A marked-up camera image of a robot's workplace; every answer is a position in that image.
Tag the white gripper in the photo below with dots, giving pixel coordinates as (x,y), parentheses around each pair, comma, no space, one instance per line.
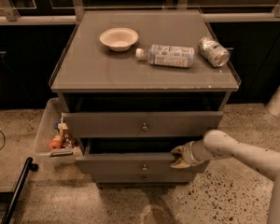
(188,155)

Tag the grey drawer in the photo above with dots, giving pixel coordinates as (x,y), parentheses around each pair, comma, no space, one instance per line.
(144,178)
(131,156)
(141,124)

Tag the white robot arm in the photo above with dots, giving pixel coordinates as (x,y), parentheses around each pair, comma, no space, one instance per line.
(218,145)

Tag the grey top drawer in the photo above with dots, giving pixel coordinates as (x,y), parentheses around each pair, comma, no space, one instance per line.
(141,124)

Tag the grey bottom drawer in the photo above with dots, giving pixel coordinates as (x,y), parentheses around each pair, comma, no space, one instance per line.
(144,178)

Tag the grey drawer cabinet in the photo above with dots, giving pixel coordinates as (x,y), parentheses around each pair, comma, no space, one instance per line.
(93,78)

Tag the clear plastic water bottle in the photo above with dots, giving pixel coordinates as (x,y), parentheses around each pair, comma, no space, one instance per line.
(171,56)

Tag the silver drink can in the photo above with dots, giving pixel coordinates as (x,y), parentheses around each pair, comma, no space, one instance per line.
(213,52)

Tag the small brown snack box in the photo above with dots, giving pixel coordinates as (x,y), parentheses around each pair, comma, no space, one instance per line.
(66,138)

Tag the orange toy fruit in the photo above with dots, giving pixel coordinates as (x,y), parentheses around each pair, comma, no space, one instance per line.
(55,143)

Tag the white paper bowl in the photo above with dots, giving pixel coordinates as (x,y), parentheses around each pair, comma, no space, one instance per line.
(119,39)

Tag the clear plastic storage bin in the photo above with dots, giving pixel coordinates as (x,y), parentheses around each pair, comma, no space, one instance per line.
(47,130)

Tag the black metal bar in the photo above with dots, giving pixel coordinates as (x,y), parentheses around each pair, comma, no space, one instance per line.
(29,166)

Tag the metal window railing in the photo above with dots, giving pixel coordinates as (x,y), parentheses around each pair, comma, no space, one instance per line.
(72,11)

